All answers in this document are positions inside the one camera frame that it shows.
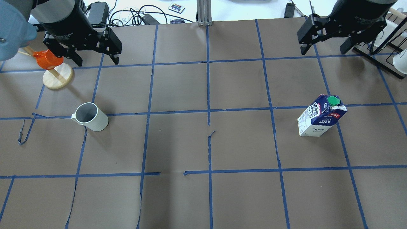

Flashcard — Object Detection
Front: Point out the black wire rack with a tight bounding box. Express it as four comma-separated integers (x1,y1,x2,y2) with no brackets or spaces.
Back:
352,8,406,79

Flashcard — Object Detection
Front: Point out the white HOME mug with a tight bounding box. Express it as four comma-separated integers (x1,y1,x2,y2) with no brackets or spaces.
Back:
71,102,109,132

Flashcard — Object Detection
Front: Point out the black power adapter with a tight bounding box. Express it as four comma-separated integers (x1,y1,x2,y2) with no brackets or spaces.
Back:
87,2,109,27

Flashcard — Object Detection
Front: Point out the orange mug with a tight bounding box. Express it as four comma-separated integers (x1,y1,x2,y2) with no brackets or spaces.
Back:
32,49,64,70

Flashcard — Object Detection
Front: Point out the small remote control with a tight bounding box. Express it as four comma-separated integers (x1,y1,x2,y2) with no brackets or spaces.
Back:
168,3,185,14

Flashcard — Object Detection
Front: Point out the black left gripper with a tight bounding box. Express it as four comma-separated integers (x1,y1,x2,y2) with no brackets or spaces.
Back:
37,0,122,67

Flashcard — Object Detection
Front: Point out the blue white milk carton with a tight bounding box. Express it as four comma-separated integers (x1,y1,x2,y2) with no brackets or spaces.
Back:
297,94,348,137

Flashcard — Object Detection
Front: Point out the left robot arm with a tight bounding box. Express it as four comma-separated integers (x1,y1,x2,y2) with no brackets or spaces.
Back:
0,0,122,66

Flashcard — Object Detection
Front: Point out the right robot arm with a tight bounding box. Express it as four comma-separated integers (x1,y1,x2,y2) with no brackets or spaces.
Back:
297,0,396,55

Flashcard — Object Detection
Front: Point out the aluminium frame post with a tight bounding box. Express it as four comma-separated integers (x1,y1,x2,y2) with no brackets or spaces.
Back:
196,0,213,26

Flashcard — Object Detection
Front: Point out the black cable bundle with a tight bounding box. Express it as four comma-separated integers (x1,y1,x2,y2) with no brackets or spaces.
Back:
108,6,194,26

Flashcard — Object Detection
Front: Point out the wooden mug tree stand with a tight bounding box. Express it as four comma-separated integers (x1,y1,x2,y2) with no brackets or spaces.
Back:
18,46,74,90

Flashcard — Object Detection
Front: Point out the white cup at edge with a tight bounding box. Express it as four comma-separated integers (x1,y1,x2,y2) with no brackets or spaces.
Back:
392,49,407,74

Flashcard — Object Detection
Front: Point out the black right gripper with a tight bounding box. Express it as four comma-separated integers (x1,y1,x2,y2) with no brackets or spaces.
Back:
297,0,396,55

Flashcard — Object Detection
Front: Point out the black power brick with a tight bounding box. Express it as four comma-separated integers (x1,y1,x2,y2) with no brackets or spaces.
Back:
284,3,296,18

